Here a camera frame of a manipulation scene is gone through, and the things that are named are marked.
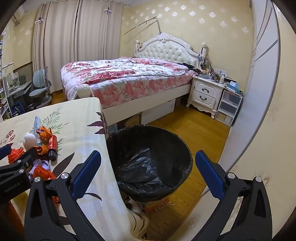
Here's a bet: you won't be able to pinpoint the red foam fruit net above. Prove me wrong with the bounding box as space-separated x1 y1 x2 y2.
8 147 24 164

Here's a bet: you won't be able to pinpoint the white plastic bag ball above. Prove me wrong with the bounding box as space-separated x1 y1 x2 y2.
23 133 37 151

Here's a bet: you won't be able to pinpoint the small red orange wrapper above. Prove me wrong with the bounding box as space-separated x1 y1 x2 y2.
33 166 56 181

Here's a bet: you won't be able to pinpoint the red cylindrical bottle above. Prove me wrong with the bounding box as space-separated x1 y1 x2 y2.
48 135 58 161

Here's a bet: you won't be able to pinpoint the milk powder sachet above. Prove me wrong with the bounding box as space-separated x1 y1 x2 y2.
33 116 42 135

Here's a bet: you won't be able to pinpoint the lavender paper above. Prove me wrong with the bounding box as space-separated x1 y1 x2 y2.
29 159 51 177

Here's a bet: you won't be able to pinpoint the black trash bin with liner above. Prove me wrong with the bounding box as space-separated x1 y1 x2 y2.
106 125 193 203

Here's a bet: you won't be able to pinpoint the white bookshelf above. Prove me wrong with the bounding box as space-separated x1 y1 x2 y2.
0 34 11 121

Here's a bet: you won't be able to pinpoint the floral pattern tablecloth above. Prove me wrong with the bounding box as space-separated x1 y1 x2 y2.
1 97 149 240

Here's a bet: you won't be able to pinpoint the study desk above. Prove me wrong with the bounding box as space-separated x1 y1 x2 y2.
4 81 32 109

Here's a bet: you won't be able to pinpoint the light blue desk chair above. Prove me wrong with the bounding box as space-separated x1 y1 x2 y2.
29 66 52 109

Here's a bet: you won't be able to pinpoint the white sliding wardrobe door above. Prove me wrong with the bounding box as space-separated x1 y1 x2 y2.
219 1 280 171

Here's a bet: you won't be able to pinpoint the plastic drawer storage unit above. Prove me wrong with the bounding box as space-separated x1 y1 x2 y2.
215 88 243 126

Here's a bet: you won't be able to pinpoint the white bedside nightstand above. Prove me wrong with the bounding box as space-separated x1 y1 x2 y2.
186 75 225 119

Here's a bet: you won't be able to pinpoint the white box under bed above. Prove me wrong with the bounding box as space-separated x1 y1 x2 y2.
141 99 176 125

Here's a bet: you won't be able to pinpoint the bed with floral quilt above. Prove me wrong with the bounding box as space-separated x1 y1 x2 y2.
61 57 194 125

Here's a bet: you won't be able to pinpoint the beige curtains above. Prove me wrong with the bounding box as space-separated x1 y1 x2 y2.
33 0 124 92

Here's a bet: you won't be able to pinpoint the white tufted headboard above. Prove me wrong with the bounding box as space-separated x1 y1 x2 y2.
134 32 207 67

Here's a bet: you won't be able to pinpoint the metal canopy rod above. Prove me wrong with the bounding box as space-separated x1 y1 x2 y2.
123 16 162 35

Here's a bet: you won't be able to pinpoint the wall air conditioner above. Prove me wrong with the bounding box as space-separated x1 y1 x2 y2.
11 6 24 24

